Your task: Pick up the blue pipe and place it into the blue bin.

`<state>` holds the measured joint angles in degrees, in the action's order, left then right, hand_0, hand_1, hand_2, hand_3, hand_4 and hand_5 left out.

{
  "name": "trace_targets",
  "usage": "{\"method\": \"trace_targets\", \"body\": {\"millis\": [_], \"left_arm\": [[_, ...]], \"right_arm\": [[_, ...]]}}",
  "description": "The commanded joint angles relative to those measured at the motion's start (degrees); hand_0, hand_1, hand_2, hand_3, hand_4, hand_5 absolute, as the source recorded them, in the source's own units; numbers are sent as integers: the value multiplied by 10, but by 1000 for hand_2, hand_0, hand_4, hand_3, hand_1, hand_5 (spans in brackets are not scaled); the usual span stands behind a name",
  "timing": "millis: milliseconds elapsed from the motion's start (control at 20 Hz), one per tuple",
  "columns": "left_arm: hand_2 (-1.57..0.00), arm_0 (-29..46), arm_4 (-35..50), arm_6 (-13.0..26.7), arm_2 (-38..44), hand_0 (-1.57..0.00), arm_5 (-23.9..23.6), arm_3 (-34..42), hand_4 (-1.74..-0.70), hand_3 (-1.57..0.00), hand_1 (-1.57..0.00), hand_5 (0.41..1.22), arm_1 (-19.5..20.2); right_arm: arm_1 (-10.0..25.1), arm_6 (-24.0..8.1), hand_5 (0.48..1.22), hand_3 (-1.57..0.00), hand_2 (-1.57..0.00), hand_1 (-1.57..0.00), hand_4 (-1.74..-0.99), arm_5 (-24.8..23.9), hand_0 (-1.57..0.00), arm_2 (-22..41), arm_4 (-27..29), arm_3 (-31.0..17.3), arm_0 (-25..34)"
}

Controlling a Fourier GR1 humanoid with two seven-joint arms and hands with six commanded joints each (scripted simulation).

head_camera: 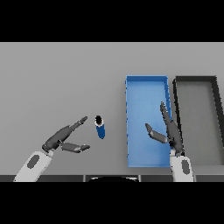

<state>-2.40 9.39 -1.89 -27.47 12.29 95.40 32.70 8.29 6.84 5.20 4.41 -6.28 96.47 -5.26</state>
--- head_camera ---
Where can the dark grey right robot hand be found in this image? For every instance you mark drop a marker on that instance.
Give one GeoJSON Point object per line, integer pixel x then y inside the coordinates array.
{"type": "Point", "coordinates": [172, 131]}

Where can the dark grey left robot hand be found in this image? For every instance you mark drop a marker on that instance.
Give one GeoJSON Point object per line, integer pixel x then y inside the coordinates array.
{"type": "Point", "coordinates": [59, 136]}

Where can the dark grey bin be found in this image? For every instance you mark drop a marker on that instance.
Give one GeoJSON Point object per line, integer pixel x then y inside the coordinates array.
{"type": "Point", "coordinates": [199, 121]}

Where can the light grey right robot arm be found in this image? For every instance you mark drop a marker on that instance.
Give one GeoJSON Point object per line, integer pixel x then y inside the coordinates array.
{"type": "Point", "coordinates": [182, 169]}

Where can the blue bin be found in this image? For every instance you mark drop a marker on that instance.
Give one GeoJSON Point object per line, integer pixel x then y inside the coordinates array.
{"type": "Point", "coordinates": [147, 121]}

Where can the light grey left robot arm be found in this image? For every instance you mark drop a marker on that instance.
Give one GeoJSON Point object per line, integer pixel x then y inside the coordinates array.
{"type": "Point", "coordinates": [33, 165]}

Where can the blue pipe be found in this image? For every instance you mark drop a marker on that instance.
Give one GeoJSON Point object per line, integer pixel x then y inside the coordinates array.
{"type": "Point", "coordinates": [100, 127]}

